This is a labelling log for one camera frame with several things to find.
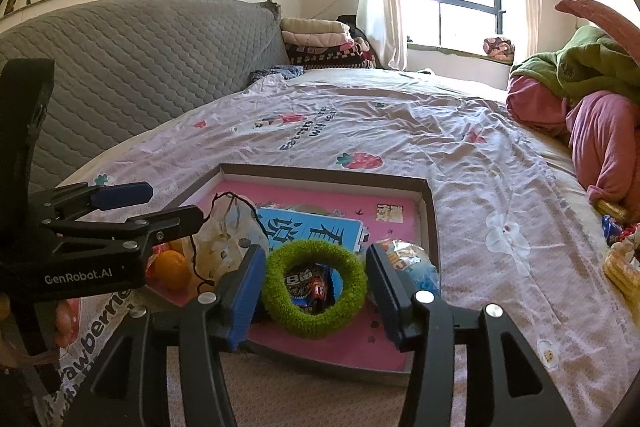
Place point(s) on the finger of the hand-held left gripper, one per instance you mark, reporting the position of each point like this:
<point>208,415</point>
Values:
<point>170,224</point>
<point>122,196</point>

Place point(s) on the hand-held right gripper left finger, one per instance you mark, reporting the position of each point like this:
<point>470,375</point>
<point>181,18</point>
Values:
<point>245,297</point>

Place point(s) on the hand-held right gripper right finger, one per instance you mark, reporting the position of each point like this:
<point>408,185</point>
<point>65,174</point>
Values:
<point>385,297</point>

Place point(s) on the pink blue candy packet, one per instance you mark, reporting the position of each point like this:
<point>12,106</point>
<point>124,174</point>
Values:
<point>415,267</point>

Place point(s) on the orange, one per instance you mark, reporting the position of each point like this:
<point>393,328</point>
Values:
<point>172,272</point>

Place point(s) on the white black-edged scrunchie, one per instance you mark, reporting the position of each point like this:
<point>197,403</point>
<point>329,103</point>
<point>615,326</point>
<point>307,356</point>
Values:
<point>220,247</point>

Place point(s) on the blue cookie packet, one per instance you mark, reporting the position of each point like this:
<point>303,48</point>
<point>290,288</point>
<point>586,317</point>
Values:
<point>305,287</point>

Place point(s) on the grey cardboard box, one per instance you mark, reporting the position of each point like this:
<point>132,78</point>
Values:
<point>325,179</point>

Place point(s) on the grey quilted headboard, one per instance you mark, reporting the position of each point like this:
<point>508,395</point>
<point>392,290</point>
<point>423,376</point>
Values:
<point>150,57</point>

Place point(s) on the dark blue patterned cloth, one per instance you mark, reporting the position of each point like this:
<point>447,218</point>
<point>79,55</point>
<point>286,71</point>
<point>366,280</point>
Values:
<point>275,73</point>

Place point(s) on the yellow snack packet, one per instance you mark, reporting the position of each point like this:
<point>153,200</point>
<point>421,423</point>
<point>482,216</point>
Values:
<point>620,269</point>

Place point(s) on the stack of folded blankets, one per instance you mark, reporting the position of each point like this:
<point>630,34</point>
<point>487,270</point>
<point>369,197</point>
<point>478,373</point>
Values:
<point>315,37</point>

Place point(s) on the blue snack wrapper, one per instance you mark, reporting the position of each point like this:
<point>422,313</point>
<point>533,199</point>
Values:
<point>612,229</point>

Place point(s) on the pink blanket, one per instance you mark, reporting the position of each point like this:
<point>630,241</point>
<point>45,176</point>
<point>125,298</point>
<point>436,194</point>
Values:
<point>605,142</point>

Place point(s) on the floral cloth bundle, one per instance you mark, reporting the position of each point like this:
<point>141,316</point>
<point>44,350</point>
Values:
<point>498,48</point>

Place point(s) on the green blanket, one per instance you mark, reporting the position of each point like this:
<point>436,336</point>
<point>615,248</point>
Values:
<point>590,62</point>

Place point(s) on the pink fuzzy pillow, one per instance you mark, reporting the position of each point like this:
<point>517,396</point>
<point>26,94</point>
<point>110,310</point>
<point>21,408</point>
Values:
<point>600,19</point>

